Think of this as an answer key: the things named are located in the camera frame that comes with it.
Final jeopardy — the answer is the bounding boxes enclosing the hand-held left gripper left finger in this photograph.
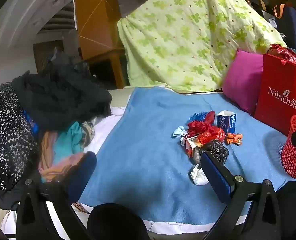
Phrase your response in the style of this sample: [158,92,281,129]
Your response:
[16,151,98,240]

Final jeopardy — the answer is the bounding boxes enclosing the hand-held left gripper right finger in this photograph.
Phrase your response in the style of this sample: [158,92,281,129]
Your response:
[200,151,282,240]

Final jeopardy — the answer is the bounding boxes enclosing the white tissue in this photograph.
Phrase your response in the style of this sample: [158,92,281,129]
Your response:
[190,164,209,186]

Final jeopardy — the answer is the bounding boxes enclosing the red mesh plastic basket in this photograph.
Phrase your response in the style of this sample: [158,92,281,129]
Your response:
[281,115,296,179]

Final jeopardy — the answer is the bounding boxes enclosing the black patterned plastic bag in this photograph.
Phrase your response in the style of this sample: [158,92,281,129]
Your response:
[192,140,229,167]

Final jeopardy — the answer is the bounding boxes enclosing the orange and white small box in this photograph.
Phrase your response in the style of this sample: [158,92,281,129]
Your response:
[183,134,206,158]

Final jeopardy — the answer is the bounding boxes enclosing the orange wrapper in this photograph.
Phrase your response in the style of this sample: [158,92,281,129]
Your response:
[225,132,243,146]

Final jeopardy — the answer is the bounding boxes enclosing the red plastic bag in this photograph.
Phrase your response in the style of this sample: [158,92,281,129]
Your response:
[267,44,296,65]
[187,110,226,145]

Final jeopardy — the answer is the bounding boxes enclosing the blue toothpaste box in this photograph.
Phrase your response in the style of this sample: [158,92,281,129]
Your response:
[216,110,237,134]

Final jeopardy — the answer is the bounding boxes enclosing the light blue tissue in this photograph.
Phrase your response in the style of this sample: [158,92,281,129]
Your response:
[173,126,187,138]

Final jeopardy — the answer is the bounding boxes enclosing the blue plastic bag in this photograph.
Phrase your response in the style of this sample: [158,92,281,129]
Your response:
[189,111,209,123]

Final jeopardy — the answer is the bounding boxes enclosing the teal cloth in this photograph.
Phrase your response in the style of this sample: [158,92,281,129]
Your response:
[54,121,85,155]

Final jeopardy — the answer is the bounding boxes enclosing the orange striped cloth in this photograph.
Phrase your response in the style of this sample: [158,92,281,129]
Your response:
[38,130,88,183]

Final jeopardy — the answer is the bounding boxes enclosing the white bed sheet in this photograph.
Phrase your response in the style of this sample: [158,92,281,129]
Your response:
[83,105,128,155]

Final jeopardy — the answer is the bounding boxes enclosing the red paper shopping bag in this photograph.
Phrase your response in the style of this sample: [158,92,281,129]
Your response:
[253,52,296,137]

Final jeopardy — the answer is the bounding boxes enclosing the blue blanket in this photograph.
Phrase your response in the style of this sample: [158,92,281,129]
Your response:
[78,86,296,227]

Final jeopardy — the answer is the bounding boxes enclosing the black clothing pile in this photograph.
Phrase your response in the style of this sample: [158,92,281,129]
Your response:
[12,52,113,132]

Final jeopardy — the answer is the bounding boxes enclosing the pink pillow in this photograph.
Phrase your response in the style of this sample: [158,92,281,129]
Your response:
[222,49,264,115]

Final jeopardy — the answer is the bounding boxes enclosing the black white floral cloth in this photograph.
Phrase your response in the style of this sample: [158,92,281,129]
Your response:
[0,84,40,193]

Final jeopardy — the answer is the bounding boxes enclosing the red plastic bag in shopping bag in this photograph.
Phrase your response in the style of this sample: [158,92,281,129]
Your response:
[267,44,296,65]

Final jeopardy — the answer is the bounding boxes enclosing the green clover print quilt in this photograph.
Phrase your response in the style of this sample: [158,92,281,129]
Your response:
[117,0,288,93]

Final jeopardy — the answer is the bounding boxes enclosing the orange wooden cabinet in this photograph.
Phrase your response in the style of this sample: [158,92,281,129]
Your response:
[74,0,128,89]

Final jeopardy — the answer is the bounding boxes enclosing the dark blue bag orange handles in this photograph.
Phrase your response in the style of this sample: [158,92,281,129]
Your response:
[274,4,296,50]

